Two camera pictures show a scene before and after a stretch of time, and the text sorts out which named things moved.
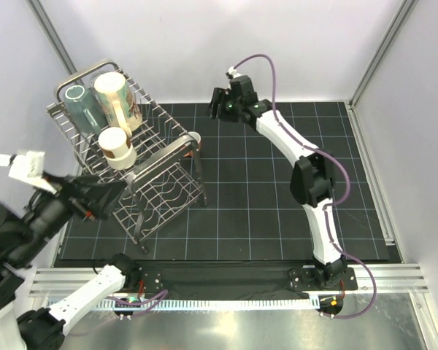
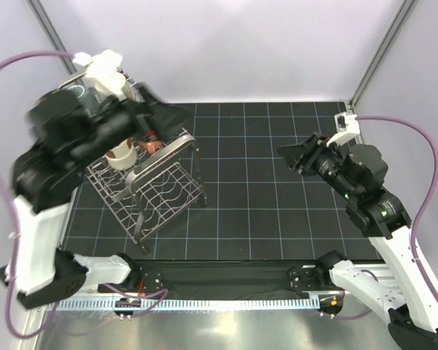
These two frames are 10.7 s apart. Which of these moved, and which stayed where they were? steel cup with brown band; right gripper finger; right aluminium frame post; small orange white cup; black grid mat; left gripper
Moved: right gripper finger; small orange white cup; left gripper
Stayed: right aluminium frame post; black grid mat; steel cup with brown band
